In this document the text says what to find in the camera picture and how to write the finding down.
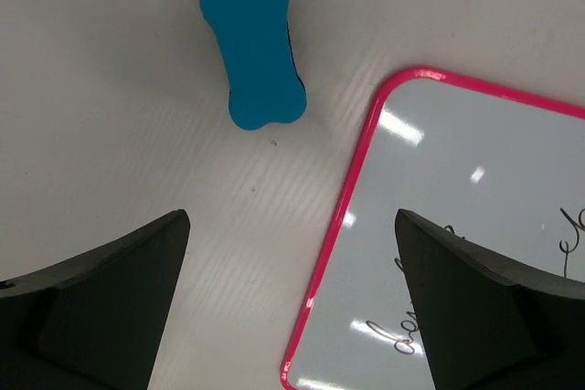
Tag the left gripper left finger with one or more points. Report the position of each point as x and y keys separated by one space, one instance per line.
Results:
x=94 y=321

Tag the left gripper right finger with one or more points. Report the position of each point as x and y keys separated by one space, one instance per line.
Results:
x=488 y=321

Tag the blue bone-shaped eraser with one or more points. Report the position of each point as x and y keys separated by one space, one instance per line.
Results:
x=254 y=42

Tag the pink framed whiteboard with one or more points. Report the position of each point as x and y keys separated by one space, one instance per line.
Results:
x=501 y=167

